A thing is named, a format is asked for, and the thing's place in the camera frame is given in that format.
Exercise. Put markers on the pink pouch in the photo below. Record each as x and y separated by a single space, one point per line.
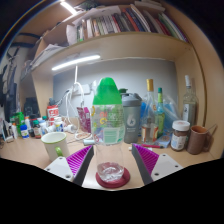
84 118

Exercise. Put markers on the green-capped clear plastic bottle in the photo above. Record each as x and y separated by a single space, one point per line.
108 126

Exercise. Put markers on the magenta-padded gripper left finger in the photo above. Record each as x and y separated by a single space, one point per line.
79 160

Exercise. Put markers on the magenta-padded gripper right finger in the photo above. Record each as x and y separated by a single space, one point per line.
146 159

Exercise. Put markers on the tall clear bottle white cap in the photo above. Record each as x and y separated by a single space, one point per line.
190 106

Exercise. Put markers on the clear glass bottle yellow cap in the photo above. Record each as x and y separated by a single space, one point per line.
149 126

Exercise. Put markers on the white LED light bar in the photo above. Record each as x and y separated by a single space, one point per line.
76 62

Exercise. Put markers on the slim green glass bottle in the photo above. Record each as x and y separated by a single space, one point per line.
160 120

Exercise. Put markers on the dark hanging clothes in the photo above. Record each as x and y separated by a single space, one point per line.
8 90

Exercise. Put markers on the small dark bottle red label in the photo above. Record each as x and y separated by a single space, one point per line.
37 130

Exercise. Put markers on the brown cup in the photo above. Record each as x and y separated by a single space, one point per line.
197 140

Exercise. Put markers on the flat round red coaster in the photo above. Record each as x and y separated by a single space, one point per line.
126 178

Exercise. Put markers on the brown jar with white lid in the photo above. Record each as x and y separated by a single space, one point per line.
180 136

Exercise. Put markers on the wooden shelf unit with books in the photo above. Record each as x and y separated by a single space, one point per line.
133 46

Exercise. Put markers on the blue plastic bag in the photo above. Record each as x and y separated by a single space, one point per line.
171 115

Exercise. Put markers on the red and white canister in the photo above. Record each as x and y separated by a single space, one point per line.
52 111

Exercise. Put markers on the small white bottle blue cap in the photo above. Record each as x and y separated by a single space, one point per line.
24 132

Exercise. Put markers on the green container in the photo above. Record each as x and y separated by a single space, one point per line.
18 119

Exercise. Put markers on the dark green bottle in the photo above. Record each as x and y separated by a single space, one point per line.
122 90

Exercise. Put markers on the red pen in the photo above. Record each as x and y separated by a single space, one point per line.
151 146

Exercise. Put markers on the grey shaker bottle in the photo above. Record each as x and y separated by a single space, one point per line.
132 120

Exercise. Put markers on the long ceiling light strip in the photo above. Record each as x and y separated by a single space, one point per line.
68 7

